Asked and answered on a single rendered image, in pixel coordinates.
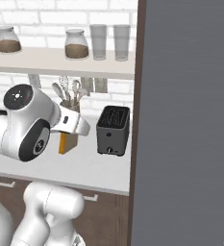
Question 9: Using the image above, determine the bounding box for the grey spatula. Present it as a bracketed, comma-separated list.
[71, 79, 83, 108]

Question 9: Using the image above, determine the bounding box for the orange wooden utensil holder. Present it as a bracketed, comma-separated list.
[58, 100, 82, 156]

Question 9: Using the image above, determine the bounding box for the brown side panel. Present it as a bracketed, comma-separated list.
[126, 0, 148, 246]

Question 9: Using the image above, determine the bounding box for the grey wall socket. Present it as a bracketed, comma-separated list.
[27, 73, 42, 89]
[81, 76, 95, 93]
[94, 77, 109, 94]

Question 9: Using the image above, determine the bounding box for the brown drawer front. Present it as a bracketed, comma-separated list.
[0, 174, 131, 246]

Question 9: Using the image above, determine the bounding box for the clear drinking glass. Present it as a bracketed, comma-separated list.
[89, 23, 109, 62]
[112, 24, 132, 62]

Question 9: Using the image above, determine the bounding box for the dark grey toaster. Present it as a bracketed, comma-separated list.
[95, 105, 131, 158]

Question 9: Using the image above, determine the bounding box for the grey spoon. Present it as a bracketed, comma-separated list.
[51, 82, 66, 103]

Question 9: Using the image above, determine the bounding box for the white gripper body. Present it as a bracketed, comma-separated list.
[73, 115, 91, 137]

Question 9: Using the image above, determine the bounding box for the grey whisk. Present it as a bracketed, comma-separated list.
[59, 75, 72, 103]

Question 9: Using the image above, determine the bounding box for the white wall shelf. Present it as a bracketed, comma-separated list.
[0, 46, 137, 81]

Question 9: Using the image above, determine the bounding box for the glass jar with brown contents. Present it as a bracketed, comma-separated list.
[63, 28, 90, 61]
[0, 25, 23, 55]

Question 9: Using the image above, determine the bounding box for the white drawer handle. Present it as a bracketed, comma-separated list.
[82, 193, 99, 203]
[0, 178, 17, 188]

